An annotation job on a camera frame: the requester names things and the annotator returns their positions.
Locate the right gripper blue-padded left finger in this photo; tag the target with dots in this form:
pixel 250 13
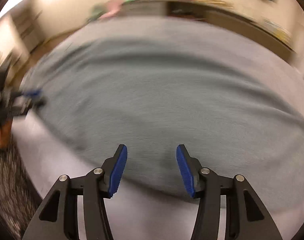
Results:
pixel 57 216

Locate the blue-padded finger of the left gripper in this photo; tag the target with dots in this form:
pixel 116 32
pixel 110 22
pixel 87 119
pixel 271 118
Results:
pixel 33 94

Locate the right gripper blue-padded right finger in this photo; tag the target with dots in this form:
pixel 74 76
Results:
pixel 246 215

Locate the grey knitted garment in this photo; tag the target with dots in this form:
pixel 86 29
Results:
pixel 153 97

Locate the person's left hand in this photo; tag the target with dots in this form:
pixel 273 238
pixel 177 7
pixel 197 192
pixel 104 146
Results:
pixel 5 133

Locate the long wooden sideboard cabinet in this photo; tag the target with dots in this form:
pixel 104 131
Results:
pixel 212 15

